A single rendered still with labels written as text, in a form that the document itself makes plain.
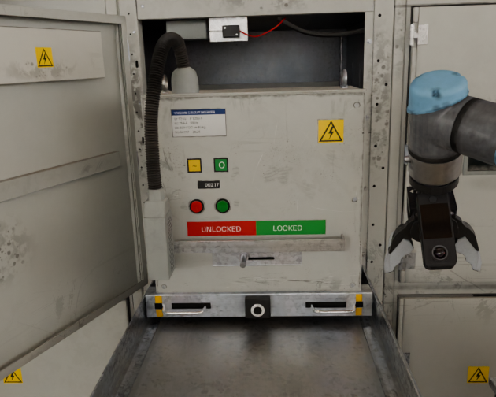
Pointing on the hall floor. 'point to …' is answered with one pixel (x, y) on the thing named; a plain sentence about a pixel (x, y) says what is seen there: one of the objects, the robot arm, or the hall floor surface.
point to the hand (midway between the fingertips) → (431, 275)
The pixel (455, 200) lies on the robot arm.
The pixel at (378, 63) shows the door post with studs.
